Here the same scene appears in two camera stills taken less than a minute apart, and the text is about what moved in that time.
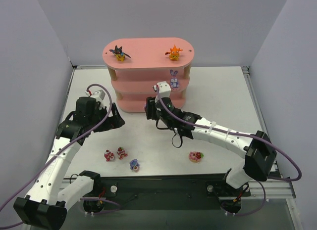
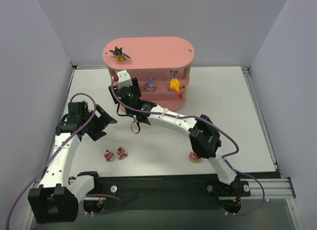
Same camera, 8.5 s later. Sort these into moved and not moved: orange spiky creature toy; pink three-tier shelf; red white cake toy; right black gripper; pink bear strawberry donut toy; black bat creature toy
Moved: right black gripper; orange spiky creature toy
Not moved: pink bear strawberry donut toy; black bat creature toy; pink three-tier shelf; red white cake toy
